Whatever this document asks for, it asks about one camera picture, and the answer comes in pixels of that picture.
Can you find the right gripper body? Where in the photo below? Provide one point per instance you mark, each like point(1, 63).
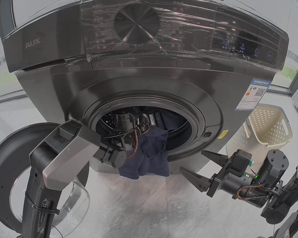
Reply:
point(227, 181)

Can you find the cream laundry basket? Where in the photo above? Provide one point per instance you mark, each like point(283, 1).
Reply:
point(267, 130)

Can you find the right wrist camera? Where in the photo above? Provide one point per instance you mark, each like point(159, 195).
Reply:
point(241, 160)

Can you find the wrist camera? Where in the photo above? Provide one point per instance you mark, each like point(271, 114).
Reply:
point(156, 119)
point(241, 160)

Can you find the grey washing machine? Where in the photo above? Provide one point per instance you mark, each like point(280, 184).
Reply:
point(149, 76)

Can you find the dark blue shirt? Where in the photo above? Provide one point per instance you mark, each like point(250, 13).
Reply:
point(151, 153)

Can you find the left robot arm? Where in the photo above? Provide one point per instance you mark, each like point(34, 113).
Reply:
point(69, 148)

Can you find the washing machine door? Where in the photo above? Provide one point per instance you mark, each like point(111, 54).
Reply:
point(14, 162)

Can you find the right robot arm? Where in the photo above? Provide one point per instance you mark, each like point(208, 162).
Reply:
point(274, 167)

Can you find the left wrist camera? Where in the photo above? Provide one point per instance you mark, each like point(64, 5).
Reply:
point(156, 119)

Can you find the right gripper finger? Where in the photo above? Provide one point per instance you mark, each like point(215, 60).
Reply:
point(197, 180)
point(215, 158)

